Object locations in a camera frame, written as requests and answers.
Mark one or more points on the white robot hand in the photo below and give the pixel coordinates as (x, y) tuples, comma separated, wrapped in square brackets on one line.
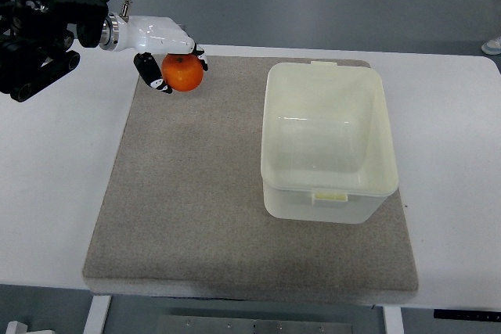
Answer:
[(149, 34)]

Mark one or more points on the white table leg right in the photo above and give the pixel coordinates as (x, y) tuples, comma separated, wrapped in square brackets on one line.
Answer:
[(393, 322)]

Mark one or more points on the black table control panel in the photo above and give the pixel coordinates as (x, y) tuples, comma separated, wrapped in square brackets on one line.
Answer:
[(468, 315)]

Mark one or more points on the white table leg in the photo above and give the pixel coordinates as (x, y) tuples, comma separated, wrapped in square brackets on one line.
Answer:
[(97, 315), (393, 322)]

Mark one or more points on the white sneaker at right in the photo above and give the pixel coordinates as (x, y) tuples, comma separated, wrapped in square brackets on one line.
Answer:
[(492, 47)]

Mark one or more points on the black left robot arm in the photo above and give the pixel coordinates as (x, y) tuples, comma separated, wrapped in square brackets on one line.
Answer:
[(37, 36)]

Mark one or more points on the grey felt mat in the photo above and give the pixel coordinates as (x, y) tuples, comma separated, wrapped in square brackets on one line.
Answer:
[(183, 213)]

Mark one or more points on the cream plastic storage box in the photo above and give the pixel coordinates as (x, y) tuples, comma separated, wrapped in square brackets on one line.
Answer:
[(326, 148)]

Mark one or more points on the orange fruit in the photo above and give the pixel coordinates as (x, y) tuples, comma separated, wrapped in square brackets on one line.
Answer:
[(182, 72)]

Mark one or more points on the white table leg left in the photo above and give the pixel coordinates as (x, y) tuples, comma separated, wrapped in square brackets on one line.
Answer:
[(97, 315)]

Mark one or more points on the white block bottom left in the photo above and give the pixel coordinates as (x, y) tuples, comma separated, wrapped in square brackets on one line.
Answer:
[(16, 327)]

